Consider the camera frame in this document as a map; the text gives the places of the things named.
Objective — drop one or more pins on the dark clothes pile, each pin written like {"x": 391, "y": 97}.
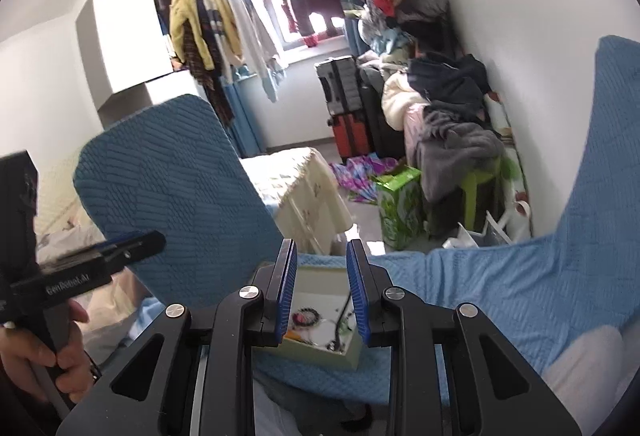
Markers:
{"x": 450, "y": 81}

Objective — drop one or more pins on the green carton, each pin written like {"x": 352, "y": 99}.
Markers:
{"x": 400, "y": 206}

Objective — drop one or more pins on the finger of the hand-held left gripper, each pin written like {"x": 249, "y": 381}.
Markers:
{"x": 142, "y": 247}
{"x": 115, "y": 241}

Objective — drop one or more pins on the cream blanket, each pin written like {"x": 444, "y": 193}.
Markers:
{"x": 400, "y": 101}

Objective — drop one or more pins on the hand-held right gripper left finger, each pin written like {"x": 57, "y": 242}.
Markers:
{"x": 287, "y": 296}

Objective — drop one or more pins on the mixed clothes heap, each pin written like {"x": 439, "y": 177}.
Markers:
{"x": 400, "y": 26}

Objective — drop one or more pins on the leaf print bag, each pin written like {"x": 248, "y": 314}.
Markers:
{"x": 515, "y": 176}

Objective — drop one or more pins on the white shirt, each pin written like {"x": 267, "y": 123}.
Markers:
{"x": 255, "y": 36}

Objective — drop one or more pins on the pale grey cloth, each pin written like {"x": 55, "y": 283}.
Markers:
{"x": 585, "y": 376}

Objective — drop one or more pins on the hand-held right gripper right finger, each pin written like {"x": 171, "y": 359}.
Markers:
{"x": 357, "y": 296}

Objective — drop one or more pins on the white cabinet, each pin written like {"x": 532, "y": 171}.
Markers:
{"x": 125, "y": 41}

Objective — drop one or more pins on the blue textured sofa cover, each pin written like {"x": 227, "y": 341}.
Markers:
{"x": 165, "y": 176}

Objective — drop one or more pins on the cream bedding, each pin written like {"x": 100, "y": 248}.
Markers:
{"x": 55, "y": 216}

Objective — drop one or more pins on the black hair stick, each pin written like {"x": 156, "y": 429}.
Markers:
{"x": 345, "y": 303}

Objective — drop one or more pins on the grey suitcase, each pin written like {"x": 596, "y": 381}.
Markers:
{"x": 340, "y": 86}

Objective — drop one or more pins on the dark plaid garment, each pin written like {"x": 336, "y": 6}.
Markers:
{"x": 200, "y": 66}

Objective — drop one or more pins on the white bag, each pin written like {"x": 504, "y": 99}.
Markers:
{"x": 480, "y": 236}

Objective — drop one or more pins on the black suitcase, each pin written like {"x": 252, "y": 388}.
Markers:
{"x": 375, "y": 116}

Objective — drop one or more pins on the green round hair clip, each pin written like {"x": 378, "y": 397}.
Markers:
{"x": 344, "y": 327}

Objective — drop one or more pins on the green plastic stool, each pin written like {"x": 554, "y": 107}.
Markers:
{"x": 480, "y": 196}

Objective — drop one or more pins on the red suitcase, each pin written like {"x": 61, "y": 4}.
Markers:
{"x": 350, "y": 136}

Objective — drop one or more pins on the person's left hand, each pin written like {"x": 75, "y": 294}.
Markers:
{"x": 75, "y": 366}

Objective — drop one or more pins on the yellow jacket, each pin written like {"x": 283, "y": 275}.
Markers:
{"x": 182, "y": 16}

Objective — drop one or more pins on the grey fleece blanket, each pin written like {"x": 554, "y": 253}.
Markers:
{"x": 455, "y": 146}

